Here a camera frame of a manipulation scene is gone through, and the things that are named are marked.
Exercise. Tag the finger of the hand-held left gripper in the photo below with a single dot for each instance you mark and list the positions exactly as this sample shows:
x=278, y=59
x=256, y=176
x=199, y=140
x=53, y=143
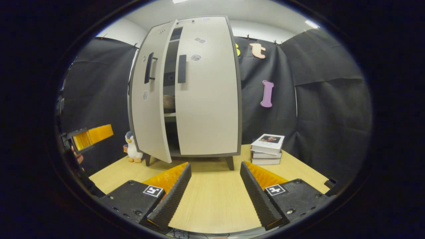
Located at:
x=96, y=136

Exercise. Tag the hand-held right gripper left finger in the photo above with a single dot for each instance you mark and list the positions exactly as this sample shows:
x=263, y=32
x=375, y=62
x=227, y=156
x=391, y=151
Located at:
x=172, y=199

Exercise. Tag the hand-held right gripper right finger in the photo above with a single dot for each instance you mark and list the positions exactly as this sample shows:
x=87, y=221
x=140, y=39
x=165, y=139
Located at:
x=260, y=199

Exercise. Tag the white shoe cabinet door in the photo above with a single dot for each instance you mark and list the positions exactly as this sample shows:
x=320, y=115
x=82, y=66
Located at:
x=152, y=116
x=209, y=106

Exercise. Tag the brown fuzzy shoe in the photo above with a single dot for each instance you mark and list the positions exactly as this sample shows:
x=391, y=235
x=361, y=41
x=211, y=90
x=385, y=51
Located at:
x=169, y=103

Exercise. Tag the white grey shoe cabinet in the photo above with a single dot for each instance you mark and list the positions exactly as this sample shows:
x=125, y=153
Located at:
x=171, y=66

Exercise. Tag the penguin plush toy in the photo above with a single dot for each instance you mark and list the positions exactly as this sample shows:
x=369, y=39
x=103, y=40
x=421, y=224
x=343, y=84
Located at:
x=132, y=149

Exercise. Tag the white photo cover book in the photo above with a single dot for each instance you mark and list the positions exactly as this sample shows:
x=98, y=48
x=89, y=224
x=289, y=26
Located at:
x=269, y=142

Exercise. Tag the small black block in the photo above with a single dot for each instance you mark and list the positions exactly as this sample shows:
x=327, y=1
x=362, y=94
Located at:
x=330, y=183

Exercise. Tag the black backdrop cloth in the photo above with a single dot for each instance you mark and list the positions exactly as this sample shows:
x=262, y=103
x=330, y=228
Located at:
x=332, y=132

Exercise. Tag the small ceiling light panel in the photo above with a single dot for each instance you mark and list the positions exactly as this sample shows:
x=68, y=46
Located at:
x=312, y=24

